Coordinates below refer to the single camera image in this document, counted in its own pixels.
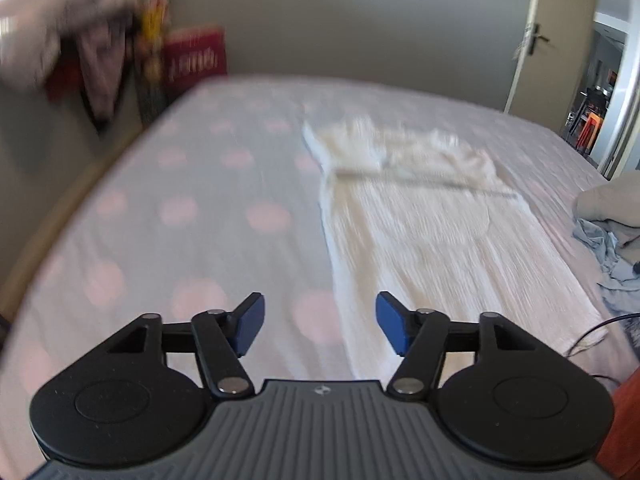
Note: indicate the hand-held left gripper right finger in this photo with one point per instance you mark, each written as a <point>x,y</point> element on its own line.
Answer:
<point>391,322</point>

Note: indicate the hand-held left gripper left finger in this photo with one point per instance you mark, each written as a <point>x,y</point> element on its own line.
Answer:
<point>250,322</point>

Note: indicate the white muslin garment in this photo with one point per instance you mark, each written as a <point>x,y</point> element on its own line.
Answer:
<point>425,240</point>

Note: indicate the pink polka dot bed sheet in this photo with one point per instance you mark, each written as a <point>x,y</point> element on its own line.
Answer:
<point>200,170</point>

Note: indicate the light blue garment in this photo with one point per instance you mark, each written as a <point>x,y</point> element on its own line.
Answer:
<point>610,255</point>

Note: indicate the beige garment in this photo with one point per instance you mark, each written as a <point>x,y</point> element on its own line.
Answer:
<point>610,197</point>

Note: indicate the reddish brown object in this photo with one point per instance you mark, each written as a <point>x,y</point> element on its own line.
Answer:
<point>625,435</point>

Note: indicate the red plastic package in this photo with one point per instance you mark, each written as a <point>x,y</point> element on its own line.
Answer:
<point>195,57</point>

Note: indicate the orange stool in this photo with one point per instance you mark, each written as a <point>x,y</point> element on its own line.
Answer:
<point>590,130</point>

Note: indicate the red garment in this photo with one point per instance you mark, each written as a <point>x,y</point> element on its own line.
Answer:
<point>62,80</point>

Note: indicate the colourful plush toy bag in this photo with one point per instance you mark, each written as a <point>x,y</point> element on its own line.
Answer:
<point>150,25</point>

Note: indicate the white door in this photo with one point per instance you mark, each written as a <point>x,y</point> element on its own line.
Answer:
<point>560,10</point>

